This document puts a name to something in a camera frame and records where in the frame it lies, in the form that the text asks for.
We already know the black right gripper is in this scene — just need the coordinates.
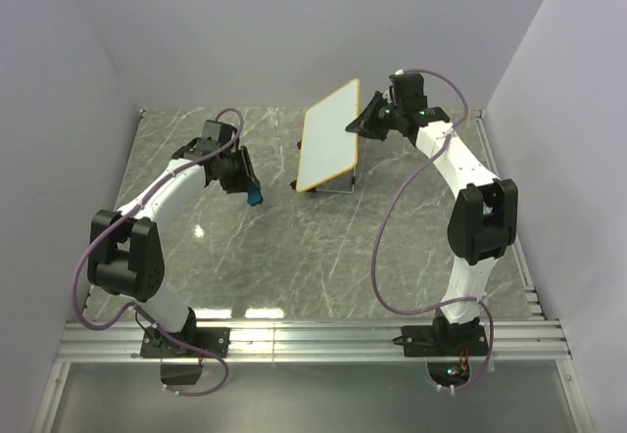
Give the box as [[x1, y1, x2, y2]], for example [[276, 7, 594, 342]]
[[345, 92, 404, 142]]

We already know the blue whiteboard eraser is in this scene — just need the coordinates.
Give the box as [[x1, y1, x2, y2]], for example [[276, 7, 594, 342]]
[[247, 187, 264, 207]]

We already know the orange framed whiteboard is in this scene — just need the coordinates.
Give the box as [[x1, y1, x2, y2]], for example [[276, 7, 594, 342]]
[[290, 78, 361, 193]]

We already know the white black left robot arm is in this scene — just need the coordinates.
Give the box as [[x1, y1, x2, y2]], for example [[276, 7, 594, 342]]
[[87, 124, 263, 357]]

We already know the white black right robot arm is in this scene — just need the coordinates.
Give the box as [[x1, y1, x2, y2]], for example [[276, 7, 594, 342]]
[[346, 91, 518, 356]]

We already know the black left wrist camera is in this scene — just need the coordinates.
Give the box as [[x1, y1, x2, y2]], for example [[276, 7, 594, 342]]
[[201, 120, 238, 150]]

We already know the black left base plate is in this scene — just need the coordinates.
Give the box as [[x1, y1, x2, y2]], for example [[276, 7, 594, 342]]
[[140, 327, 230, 359]]

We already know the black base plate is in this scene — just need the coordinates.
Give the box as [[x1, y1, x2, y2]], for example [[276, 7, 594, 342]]
[[140, 327, 230, 359], [392, 325, 489, 358]]

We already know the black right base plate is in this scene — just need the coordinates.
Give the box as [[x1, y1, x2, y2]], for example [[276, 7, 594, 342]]
[[392, 325, 489, 358]]

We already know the aluminium front rail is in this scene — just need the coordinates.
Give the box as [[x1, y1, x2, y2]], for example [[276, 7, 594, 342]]
[[56, 319, 571, 363]]

